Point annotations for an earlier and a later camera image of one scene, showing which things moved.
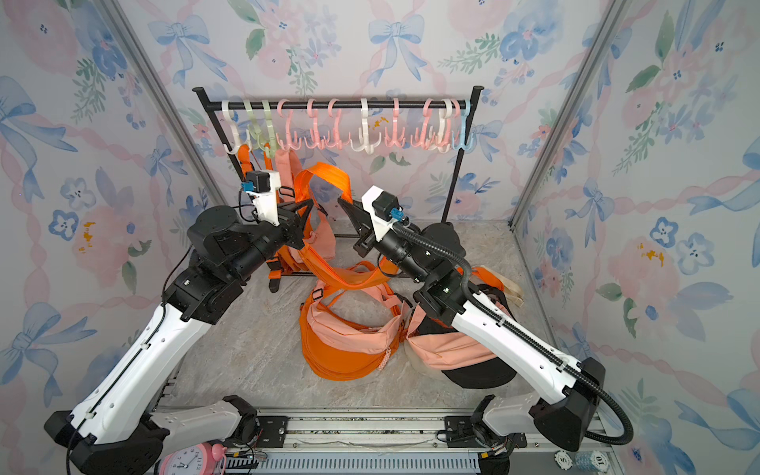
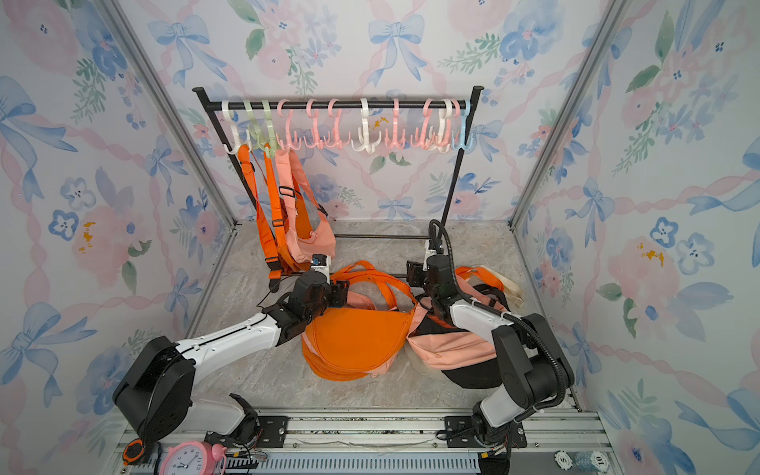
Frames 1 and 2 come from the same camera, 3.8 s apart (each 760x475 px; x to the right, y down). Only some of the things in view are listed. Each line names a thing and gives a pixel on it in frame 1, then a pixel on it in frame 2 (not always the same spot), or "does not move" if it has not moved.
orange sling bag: (343, 351) does not move
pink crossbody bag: (446, 350) does not move
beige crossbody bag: (515, 290) does not move
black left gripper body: (289, 230) -> (338, 296)
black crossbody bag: (492, 373) does not move
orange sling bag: (360, 277) -> (344, 343)
